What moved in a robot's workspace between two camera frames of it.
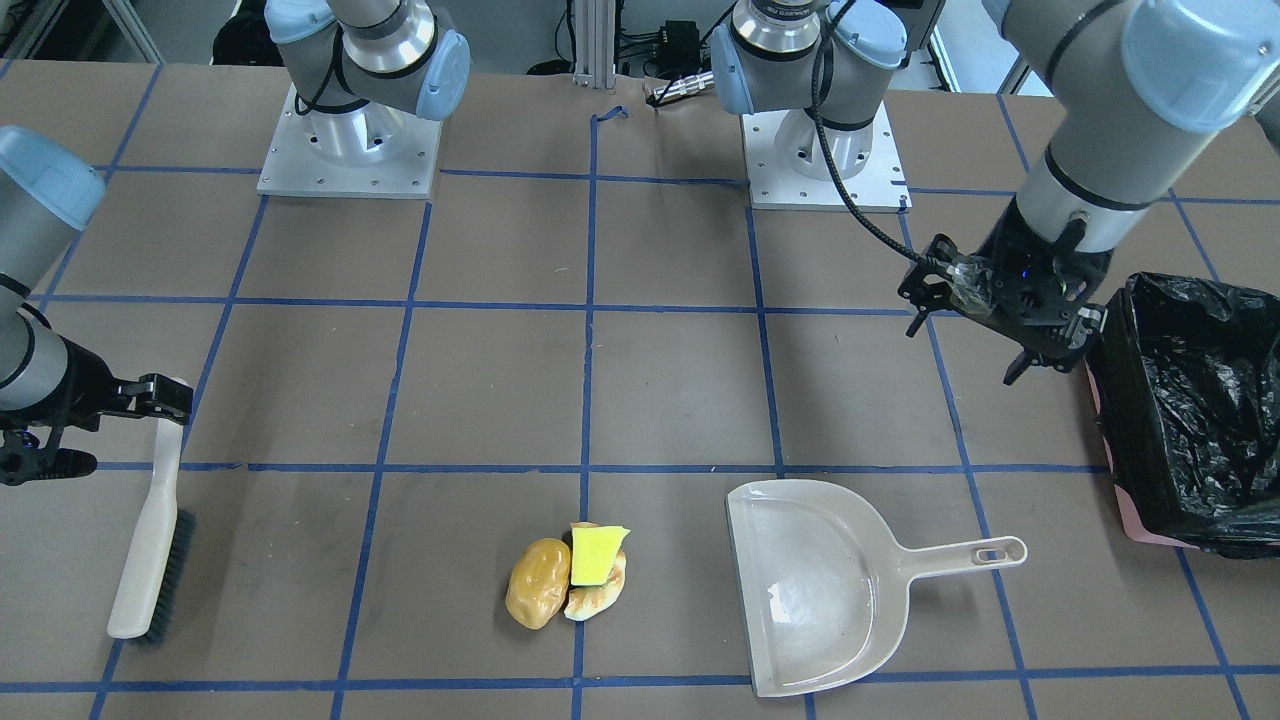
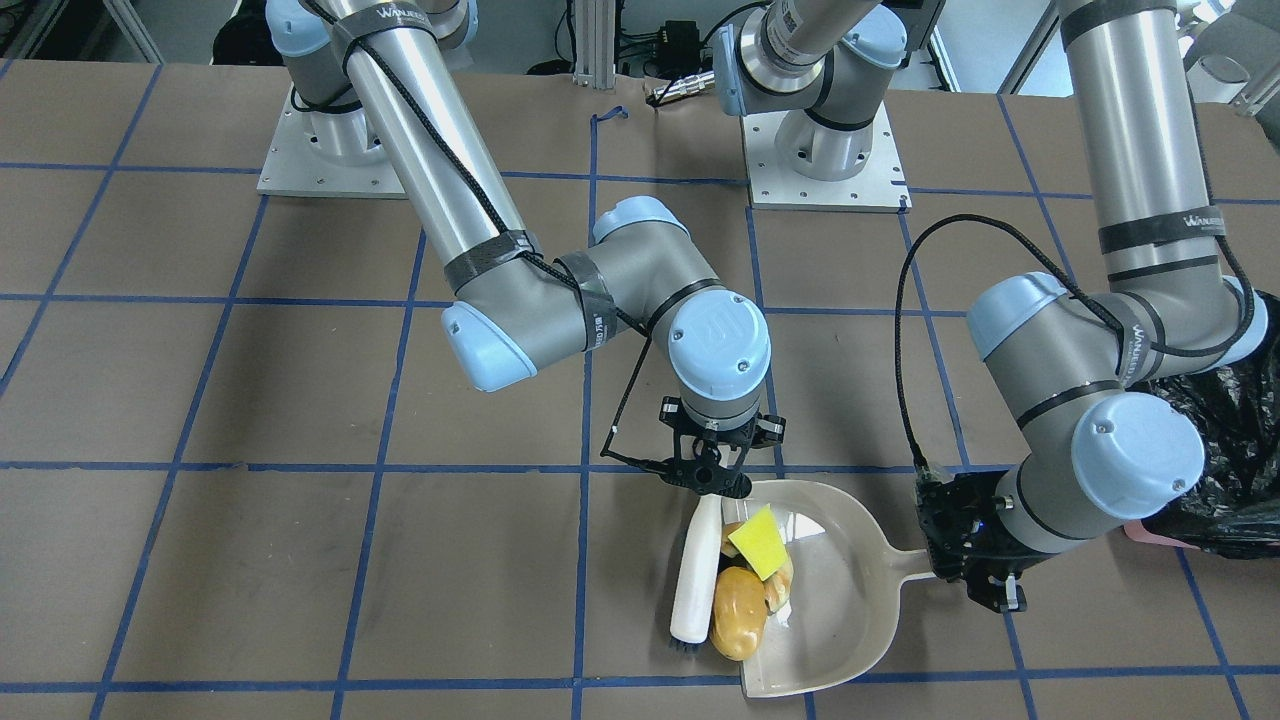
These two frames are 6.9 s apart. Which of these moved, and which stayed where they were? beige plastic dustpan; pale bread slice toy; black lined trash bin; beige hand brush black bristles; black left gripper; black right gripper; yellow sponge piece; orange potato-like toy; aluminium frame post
Moved: beige hand brush black bristles; black right gripper; black left gripper; pale bread slice toy; yellow sponge piece; orange potato-like toy
Stayed: beige plastic dustpan; black lined trash bin; aluminium frame post
